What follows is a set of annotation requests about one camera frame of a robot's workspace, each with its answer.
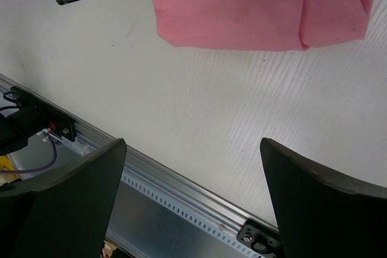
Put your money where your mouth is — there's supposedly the aluminium front rail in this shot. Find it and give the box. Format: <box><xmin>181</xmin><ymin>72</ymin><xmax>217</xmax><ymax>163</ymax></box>
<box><xmin>1</xmin><ymin>74</ymin><xmax>279</xmax><ymax>237</ymax></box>

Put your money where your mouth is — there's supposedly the white slotted cable duct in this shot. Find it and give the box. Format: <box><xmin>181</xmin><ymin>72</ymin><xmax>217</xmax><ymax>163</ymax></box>
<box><xmin>42</xmin><ymin>131</ymin><xmax>273</xmax><ymax>258</ymax></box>

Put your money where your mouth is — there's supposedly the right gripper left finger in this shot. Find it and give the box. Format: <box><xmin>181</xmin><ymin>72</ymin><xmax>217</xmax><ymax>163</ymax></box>
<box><xmin>1</xmin><ymin>138</ymin><xmax>127</xmax><ymax>257</ymax></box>

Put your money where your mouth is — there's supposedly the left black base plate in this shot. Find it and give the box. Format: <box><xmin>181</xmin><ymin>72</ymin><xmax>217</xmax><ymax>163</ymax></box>
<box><xmin>4</xmin><ymin>86</ymin><xmax>77</xmax><ymax>141</ymax></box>

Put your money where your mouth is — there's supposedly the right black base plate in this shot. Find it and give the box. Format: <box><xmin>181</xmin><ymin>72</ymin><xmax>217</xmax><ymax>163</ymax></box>
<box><xmin>236</xmin><ymin>219</ymin><xmax>285</xmax><ymax>258</ymax></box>

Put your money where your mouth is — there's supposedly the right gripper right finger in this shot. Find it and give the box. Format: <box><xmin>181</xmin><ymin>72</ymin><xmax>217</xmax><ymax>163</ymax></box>
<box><xmin>260</xmin><ymin>138</ymin><xmax>386</xmax><ymax>257</ymax></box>

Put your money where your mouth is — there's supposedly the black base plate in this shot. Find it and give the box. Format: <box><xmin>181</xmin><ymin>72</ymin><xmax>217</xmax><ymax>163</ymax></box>
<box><xmin>236</xmin><ymin>219</ymin><xmax>285</xmax><ymax>258</ymax></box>
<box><xmin>4</xmin><ymin>86</ymin><xmax>77</xmax><ymax>141</ymax></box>

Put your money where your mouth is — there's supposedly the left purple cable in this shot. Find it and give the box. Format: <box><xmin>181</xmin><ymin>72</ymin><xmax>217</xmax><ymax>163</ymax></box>
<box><xmin>0</xmin><ymin>138</ymin><xmax>58</xmax><ymax>176</ymax></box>

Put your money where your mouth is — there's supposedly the pink t shirt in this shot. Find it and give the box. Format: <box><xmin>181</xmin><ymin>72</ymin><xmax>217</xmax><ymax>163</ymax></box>
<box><xmin>152</xmin><ymin>0</ymin><xmax>373</xmax><ymax>51</ymax></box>

